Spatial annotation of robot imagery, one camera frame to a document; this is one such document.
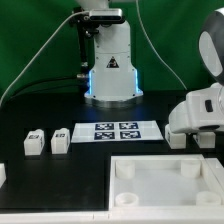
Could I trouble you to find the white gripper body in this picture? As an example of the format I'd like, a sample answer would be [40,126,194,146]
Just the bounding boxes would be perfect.
[168,83,224,133]

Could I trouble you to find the white square tabletop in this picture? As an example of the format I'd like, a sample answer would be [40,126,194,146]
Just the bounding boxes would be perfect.
[109,154,224,209]

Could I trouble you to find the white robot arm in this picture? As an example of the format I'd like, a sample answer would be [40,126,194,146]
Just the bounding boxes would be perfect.
[76,0,224,133]

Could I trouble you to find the white obstacle bar right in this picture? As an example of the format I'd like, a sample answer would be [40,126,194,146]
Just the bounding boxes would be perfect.
[206,158,224,189]

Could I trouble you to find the white sheet with markers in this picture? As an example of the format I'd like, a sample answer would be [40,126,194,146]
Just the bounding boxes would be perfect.
[71,121,163,143]

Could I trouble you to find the white block left edge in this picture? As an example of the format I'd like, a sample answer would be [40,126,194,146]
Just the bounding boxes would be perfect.
[0,163,7,188]

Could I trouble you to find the white front rail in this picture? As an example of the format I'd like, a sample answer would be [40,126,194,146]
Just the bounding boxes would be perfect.
[0,209,224,224]

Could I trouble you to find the black cables behind base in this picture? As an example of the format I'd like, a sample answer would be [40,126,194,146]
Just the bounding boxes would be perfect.
[3,76,84,101]

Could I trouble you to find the camera on black stand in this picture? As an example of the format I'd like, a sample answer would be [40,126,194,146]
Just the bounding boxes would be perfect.
[69,7,125,94]

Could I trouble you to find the white camera cable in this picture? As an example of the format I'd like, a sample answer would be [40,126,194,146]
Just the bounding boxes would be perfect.
[0,9,91,108]

